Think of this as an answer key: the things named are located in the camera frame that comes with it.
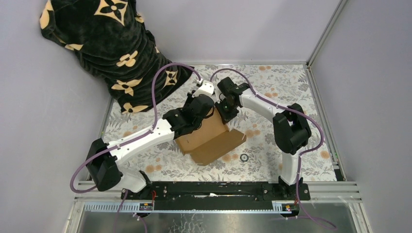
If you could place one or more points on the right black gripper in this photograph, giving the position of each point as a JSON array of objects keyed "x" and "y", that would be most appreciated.
[{"x": 225, "y": 117}]

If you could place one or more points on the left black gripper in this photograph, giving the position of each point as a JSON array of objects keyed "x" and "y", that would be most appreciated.
[{"x": 188, "y": 99}]

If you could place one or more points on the brown cardboard box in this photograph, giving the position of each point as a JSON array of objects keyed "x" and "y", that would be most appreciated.
[{"x": 211, "y": 141}]

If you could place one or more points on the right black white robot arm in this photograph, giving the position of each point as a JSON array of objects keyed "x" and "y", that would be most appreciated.
[{"x": 291, "y": 130}]

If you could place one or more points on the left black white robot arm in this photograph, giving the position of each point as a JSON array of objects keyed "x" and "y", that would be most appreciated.
[{"x": 103, "y": 160}]

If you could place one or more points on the floral patterned table mat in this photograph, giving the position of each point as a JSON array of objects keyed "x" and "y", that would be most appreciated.
[{"x": 257, "y": 159}]

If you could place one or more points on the black floral plush blanket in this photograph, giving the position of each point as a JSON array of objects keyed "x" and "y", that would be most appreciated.
[{"x": 110, "y": 40}]

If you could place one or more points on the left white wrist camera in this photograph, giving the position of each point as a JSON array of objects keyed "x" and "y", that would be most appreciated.
[{"x": 205, "y": 88}]

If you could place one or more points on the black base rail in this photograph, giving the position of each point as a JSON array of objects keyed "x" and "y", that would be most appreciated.
[{"x": 217, "y": 196}]

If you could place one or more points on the aluminium frame rails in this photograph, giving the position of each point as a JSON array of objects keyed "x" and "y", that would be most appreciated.
[{"x": 344, "y": 192}]

